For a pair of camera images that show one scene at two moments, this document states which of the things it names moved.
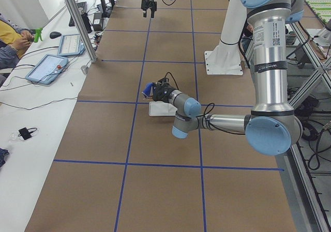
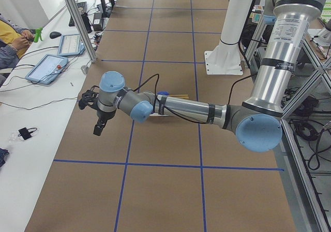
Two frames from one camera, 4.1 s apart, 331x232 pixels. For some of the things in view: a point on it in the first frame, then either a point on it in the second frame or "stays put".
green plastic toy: [38, 34] stays put
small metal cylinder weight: [84, 69] stays put
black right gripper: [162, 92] to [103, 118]
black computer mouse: [55, 34] stays put
